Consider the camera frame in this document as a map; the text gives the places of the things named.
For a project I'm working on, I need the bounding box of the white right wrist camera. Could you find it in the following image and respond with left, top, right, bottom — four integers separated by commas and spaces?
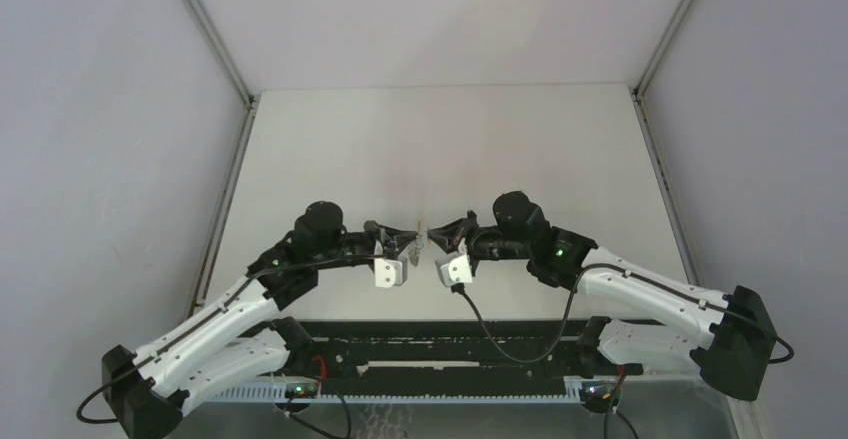
435, 252, 474, 288

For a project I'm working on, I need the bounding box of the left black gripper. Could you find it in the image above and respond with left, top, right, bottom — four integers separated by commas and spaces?
314, 222, 416, 272

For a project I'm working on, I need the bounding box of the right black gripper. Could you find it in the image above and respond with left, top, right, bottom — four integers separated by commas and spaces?
428, 213, 531, 263

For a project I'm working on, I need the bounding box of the black left camera cable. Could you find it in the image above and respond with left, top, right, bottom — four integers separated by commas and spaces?
75, 253, 386, 425

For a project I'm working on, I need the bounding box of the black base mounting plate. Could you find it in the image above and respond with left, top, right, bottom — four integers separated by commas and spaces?
268, 319, 621, 400

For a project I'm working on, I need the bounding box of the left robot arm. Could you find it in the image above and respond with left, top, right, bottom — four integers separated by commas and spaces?
98, 201, 418, 438

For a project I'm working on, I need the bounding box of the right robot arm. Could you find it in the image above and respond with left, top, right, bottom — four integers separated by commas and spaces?
427, 191, 782, 402

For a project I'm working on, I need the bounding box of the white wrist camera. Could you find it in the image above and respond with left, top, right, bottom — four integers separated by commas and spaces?
373, 257, 408, 289
435, 252, 474, 288

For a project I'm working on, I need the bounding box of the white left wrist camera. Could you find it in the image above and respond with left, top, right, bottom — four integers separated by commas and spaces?
373, 257, 408, 289

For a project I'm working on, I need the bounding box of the large keyring with yellow grip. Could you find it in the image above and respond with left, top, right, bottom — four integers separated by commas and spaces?
406, 219, 427, 267

